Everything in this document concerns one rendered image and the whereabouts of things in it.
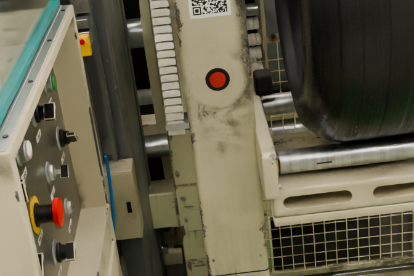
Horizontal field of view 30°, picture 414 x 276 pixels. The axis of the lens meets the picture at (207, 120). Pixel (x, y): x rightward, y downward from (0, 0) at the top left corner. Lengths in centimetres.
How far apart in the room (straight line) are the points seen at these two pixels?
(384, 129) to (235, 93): 28
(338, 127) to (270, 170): 15
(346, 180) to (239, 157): 21
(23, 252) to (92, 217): 56
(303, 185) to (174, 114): 28
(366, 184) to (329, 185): 7
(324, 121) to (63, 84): 46
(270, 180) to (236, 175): 13
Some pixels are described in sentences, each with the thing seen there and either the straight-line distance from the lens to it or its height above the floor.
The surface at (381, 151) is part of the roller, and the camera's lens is 148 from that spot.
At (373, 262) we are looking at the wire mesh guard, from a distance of 220.
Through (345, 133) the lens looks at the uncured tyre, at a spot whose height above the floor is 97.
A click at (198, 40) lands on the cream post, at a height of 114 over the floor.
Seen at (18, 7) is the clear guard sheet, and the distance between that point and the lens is 102.
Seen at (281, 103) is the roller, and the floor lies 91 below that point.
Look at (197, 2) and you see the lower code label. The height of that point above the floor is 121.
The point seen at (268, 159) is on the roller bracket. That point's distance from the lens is 140.
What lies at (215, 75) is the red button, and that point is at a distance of 144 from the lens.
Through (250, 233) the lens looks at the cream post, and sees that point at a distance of 161.
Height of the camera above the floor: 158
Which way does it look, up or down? 24 degrees down
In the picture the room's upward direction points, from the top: 7 degrees counter-clockwise
